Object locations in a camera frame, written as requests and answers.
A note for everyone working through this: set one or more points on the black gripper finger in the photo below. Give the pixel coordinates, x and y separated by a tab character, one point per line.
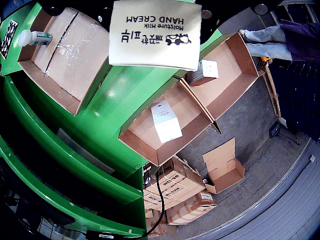
95	7
225	10

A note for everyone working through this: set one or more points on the shallow cardboard tray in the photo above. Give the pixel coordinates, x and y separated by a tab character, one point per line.
75	50

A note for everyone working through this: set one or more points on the cow print carton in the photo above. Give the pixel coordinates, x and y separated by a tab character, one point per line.
155	50

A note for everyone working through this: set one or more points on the tall white product box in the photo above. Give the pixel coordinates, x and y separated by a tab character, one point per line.
166	122

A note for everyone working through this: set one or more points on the small lilac product box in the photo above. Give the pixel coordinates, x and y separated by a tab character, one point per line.
207	71

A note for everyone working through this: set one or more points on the open brown cardboard box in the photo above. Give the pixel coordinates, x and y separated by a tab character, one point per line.
145	135
225	82

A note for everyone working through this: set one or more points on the empty open cardboard box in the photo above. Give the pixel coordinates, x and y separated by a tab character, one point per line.
225	175

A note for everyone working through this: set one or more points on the printed cardboard boxes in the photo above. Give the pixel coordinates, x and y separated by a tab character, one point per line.
180	185

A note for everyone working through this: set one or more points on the person in jeans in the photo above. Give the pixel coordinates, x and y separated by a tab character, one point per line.
265	47

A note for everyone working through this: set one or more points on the clear bottle with teal label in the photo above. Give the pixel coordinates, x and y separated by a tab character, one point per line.
35	38

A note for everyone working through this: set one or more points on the dark patterned printed card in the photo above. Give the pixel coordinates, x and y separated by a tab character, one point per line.
7	40

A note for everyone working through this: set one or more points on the dark blue metal rack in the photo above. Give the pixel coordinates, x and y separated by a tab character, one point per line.
305	100

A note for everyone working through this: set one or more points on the small black floor device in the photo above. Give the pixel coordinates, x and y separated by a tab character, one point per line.
273	130

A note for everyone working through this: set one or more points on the green metal shelf unit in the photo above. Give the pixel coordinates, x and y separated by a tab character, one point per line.
62	162

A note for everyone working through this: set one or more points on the wooden plank rail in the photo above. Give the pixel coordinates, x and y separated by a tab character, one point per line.
271	87

